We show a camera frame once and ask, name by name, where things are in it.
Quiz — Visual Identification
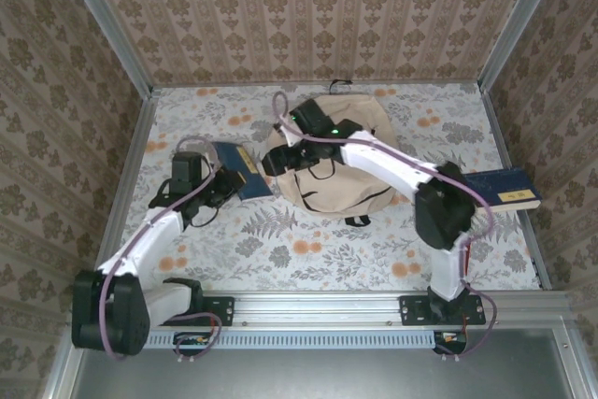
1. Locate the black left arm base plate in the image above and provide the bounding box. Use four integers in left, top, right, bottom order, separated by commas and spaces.
151, 294, 236, 327

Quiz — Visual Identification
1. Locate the aluminium side rail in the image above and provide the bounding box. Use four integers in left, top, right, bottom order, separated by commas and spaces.
87, 88, 160, 293
480, 88, 552, 291

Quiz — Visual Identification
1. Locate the thin aluminium table edge rail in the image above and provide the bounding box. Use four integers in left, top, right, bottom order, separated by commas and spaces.
151, 82, 482, 91

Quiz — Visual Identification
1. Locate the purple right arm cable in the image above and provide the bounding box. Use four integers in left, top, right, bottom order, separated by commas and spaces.
272, 92, 499, 363

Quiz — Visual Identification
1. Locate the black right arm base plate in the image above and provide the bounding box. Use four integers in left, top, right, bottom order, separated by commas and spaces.
399, 293, 486, 327

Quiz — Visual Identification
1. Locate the aluminium outer frame rail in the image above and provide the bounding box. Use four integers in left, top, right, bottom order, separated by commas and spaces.
44, 319, 90, 399
558, 323, 585, 399

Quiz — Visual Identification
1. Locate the white slotted cable duct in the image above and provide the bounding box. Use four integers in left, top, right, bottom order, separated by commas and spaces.
85, 329, 438, 349

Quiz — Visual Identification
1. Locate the grey metal panel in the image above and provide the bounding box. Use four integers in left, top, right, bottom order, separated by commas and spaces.
74, 347, 574, 399

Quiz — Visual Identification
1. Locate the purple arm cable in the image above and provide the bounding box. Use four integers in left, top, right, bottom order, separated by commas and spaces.
272, 92, 499, 363
100, 135, 223, 365

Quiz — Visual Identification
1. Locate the blue book with yellow label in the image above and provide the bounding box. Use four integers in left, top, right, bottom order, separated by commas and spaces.
213, 140, 276, 203
465, 165, 543, 212

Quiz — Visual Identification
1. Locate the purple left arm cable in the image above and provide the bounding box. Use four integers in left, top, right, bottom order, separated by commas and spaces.
100, 135, 223, 365

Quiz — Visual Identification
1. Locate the floral tablecloth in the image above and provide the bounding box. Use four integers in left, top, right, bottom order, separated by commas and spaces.
100, 83, 543, 292

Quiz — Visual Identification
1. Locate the beige canvas backpack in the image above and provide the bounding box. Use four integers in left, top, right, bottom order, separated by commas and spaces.
264, 79, 399, 228

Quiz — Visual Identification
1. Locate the aluminium frame post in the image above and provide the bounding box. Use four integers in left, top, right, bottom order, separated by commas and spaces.
477, 0, 572, 94
51, 0, 155, 97

